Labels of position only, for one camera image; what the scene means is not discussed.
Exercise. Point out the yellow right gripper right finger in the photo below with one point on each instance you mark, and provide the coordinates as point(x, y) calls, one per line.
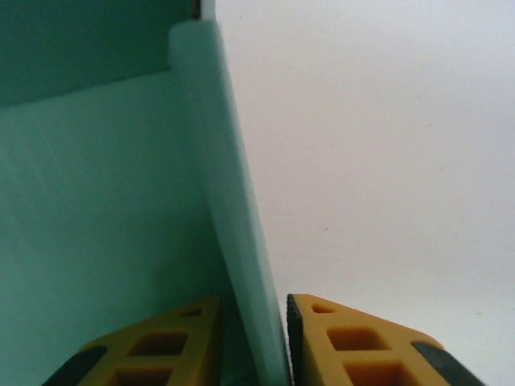
point(362, 354)

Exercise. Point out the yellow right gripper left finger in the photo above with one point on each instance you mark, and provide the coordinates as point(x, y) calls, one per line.
point(161, 354)

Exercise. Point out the green corrugated paper box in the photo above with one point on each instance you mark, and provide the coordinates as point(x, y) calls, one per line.
point(120, 181)

